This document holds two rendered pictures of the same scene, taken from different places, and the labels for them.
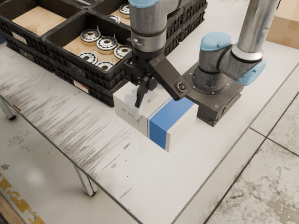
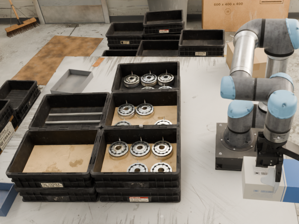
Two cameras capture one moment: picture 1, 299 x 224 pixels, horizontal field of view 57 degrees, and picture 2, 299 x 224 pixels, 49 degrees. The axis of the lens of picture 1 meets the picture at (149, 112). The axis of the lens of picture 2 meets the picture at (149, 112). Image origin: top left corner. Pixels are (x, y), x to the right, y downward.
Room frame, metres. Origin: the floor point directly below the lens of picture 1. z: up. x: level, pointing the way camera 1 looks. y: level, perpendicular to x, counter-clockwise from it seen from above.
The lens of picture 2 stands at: (0.05, 0.65, 2.06)
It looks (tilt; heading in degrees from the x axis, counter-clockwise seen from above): 41 degrees down; 333
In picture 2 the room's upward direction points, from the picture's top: 7 degrees counter-clockwise
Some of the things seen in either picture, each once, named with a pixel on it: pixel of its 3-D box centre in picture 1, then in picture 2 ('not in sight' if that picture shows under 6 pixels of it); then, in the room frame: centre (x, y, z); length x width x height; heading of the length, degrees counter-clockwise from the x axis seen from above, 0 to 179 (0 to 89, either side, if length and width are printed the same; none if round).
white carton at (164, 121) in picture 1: (154, 110); (272, 179); (0.48, -0.01, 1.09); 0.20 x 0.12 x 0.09; 49
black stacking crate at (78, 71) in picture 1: (97, 49); (138, 158); (1.04, 0.24, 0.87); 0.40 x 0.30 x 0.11; 54
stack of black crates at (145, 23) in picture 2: not in sight; (164, 37); (2.73, -0.99, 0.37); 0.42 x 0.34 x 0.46; 49
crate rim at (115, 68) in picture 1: (95, 40); (137, 150); (1.04, 0.24, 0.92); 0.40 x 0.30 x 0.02; 54
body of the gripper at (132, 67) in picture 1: (146, 62); (270, 148); (0.50, 0.01, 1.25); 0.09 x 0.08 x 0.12; 49
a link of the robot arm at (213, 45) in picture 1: (215, 50); (241, 114); (0.89, -0.27, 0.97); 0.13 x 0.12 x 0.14; 42
